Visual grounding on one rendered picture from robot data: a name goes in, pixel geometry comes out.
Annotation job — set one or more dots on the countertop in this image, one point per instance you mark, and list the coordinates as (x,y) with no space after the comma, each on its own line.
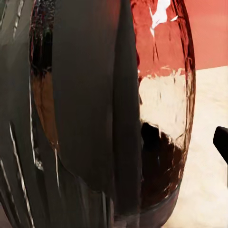
(203,197)
(212,83)

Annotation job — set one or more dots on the electric kettle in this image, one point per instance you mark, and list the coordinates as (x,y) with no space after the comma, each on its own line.
(97,102)

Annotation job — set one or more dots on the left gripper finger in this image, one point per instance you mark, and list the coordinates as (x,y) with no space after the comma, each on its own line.
(220,141)

